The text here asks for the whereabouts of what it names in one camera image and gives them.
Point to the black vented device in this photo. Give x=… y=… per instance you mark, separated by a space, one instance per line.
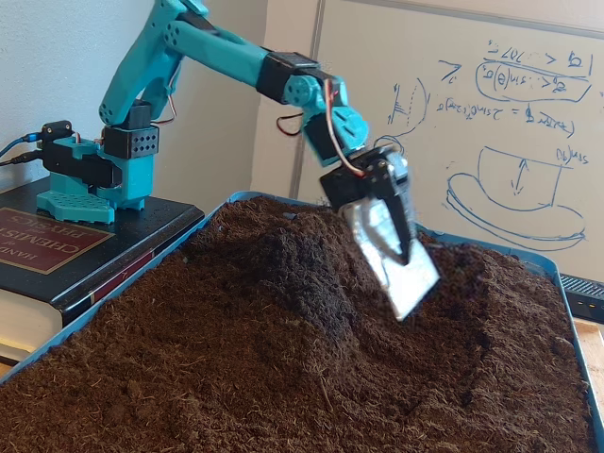
x=585 y=297

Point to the black chemistry physics handbook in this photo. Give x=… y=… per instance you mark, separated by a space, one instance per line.
x=141 y=226

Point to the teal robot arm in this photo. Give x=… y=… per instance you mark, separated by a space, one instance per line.
x=141 y=56

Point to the blue plastic tray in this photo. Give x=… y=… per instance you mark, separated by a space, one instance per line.
x=553 y=270

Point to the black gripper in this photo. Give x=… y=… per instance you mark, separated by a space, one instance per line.
x=355 y=183

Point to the whiteboard with blue sketches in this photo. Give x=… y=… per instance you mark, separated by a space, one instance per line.
x=472 y=141

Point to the brown soil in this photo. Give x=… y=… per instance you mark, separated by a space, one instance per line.
x=236 y=377

